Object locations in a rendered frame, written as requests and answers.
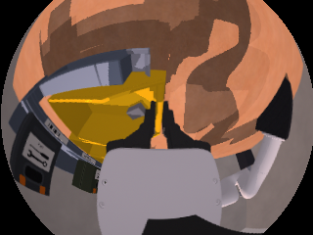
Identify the dark olive case with orange latches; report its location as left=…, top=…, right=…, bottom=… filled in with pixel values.
left=71, top=160, right=101, bottom=194

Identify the yellow bin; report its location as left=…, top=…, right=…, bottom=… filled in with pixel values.
left=68, top=133, right=107, bottom=158
left=47, top=70, right=166, bottom=146
left=91, top=156, right=104, bottom=164

